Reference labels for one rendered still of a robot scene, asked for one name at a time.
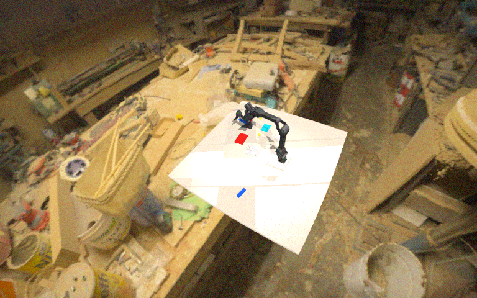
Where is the small blue block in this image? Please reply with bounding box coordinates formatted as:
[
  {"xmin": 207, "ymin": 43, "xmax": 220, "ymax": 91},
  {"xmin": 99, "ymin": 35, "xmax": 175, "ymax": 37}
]
[{"xmin": 237, "ymin": 188, "xmax": 246, "ymax": 198}]

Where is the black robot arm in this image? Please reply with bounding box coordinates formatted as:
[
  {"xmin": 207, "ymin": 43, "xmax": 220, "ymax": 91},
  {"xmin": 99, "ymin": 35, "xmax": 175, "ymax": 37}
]
[{"xmin": 244, "ymin": 102, "xmax": 290, "ymax": 164}]

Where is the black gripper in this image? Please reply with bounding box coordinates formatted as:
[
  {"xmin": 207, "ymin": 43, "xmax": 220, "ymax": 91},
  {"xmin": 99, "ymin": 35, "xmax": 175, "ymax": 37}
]
[{"xmin": 234, "ymin": 110, "xmax": 253, "ymax": 129}]

